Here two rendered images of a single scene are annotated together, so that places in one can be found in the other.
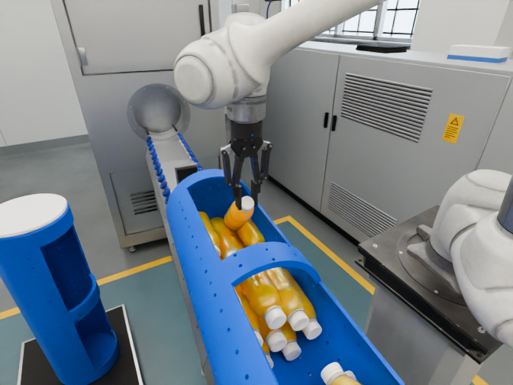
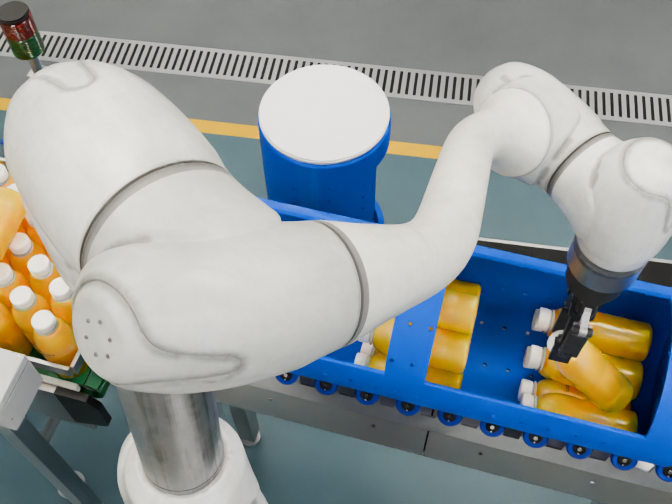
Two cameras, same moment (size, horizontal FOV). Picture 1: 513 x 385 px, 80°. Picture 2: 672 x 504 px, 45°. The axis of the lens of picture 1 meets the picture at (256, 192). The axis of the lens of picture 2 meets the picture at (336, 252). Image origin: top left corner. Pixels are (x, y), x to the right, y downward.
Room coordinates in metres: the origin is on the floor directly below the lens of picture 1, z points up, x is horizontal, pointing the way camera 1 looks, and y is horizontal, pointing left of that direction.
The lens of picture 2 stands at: (0.78, -0.60, 2.32)
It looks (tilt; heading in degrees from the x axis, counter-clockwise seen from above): 57 degrees down; 129
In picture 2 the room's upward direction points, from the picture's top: 1 degrees counter-clockwise
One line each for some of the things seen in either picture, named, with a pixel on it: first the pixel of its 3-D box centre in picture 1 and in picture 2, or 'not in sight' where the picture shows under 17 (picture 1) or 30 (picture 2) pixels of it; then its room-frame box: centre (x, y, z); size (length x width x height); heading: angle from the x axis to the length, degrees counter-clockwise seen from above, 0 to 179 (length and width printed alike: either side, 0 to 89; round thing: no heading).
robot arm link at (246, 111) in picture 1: (246, 107); (607, 254); (0.70, 0.02, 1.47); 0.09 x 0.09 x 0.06
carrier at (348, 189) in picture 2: not in sight; (328, 230); (0.02, 0.30, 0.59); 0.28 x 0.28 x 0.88
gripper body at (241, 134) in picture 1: (246, 138); (592, 283); (0.70, 0.02, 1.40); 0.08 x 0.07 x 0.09; 113
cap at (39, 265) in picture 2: not in sight; (39, 265); (-0.14, -0.34, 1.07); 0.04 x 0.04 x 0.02
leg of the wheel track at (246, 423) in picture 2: not in sight; (238, 395); (0.04, -0.12, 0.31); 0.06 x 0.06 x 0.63; 23
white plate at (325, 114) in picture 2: not in sight; (324, 112); (0.02, 0.30, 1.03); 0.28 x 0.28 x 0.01
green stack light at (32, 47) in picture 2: not in sight; (24, 40); (-0.49, -0.03, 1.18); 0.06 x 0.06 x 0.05
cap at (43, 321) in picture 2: not in sight; (43, 321); (-0.04, -0.41, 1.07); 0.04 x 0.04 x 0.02
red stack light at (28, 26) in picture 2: not in sight; (17, 22); (-0.49, -0.03, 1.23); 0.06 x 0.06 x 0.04
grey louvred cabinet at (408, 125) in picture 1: (350, 143); not in sight; (2.46, -0.80, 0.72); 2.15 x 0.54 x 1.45; 30
